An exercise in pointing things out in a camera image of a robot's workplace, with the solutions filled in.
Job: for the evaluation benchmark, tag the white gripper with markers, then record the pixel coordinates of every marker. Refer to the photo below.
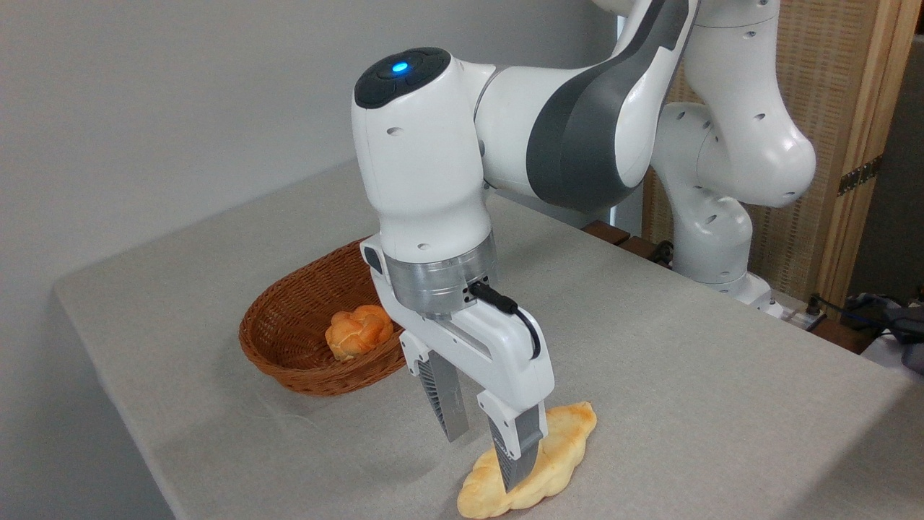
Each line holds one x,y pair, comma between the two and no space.
505,354

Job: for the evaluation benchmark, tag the grey tablecloth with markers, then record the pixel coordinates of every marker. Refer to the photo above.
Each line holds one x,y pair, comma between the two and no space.
686,404

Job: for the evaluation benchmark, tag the wooden woven folding screen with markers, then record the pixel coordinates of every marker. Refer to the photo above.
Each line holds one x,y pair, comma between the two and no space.
844,72

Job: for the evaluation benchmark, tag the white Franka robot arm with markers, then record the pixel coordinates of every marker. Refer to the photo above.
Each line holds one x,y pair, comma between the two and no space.
433,166

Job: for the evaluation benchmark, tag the long pale braided bread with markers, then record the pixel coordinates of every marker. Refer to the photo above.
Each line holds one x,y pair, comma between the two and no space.
570,437

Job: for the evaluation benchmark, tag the brown oval wicker basket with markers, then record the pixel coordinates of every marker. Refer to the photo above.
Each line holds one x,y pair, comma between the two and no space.
289,325

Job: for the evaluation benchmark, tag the dark metal screen hinge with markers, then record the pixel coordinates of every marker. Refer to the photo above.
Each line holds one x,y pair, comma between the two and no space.
859,175

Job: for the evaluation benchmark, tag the round orange braided bread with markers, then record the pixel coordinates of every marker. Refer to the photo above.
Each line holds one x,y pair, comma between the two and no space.
357,334

